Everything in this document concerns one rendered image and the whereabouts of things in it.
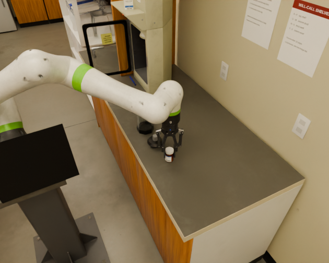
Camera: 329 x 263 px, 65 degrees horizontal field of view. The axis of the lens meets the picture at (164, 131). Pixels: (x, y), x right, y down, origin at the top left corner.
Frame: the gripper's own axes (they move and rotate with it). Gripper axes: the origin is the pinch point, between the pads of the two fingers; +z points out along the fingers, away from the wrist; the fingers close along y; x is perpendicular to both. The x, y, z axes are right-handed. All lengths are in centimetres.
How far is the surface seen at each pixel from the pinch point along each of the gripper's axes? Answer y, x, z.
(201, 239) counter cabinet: -12.8, 37.4, 19.0
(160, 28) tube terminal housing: 2, -70, -37
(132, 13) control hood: 18, -65, -48
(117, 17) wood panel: 31, -97, -36
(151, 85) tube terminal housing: 9, -67, 1
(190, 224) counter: -7.3, 35.1, 9.3
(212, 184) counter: -20.4, 14.8, 9.2
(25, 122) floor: 166, -158, 104
